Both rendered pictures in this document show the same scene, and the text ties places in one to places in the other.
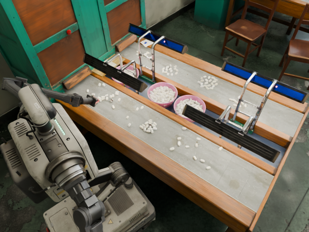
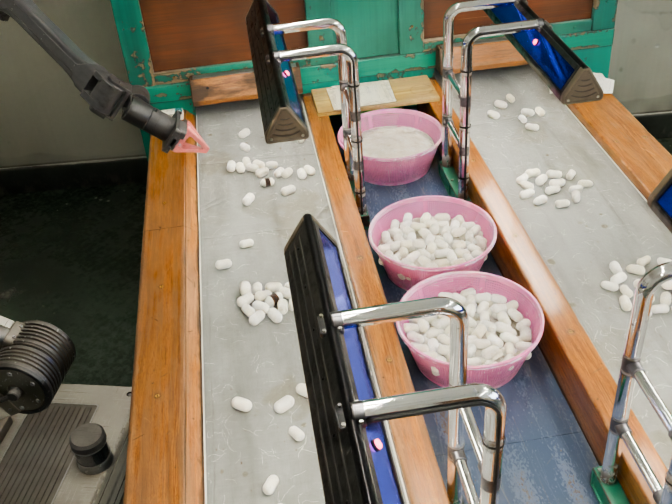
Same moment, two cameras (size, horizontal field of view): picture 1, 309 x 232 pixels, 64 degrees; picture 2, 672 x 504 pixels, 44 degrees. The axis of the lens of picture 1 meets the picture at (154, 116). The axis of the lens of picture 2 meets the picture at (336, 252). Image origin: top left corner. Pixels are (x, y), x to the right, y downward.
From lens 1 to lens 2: 1.16 m
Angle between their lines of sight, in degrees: 35
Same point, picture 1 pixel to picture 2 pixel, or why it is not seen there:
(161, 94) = (431, 237)
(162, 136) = (270, 350)
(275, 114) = not seen: outside the picture
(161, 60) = (561, 149)
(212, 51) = not seen: outside the picture
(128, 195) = (59, 486)
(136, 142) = (172, 315)
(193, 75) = (624, 238)
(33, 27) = not seen: outside the picture
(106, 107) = (232, 194)
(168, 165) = (157, 439)
